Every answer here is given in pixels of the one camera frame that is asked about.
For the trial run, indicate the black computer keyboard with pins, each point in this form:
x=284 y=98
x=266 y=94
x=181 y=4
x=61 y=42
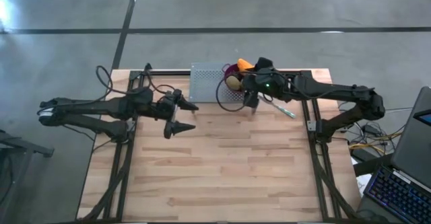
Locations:
x=397 y=193

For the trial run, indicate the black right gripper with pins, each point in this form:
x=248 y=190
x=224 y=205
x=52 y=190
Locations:
x=266 y=81

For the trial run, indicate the black laptop monitor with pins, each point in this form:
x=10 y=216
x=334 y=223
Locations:
x=410 y=140

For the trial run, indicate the oval tan kiwi fruit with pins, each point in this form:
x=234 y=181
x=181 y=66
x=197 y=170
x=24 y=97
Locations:
x=233 y=82

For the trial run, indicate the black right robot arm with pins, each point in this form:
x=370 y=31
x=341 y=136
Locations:
x=336 y=91

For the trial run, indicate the purple plastic colander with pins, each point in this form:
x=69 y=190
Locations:
x=228 y=70

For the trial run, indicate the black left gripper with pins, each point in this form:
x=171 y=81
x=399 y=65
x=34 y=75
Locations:
x=165 y=106

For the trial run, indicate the white paper sheet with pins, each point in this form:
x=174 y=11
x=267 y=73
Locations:
x=362 y=182

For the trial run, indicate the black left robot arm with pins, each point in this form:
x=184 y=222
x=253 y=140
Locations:
x=84 y=109

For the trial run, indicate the large orange mango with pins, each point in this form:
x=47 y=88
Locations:
x=244 y=64

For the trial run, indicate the black metal stand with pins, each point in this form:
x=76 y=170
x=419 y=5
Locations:
x=20 y=146

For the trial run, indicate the grey perforated metal shelf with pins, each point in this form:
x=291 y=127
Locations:
x=205 y=86

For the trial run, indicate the black power brick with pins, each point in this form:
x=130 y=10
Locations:
x=362 y=154

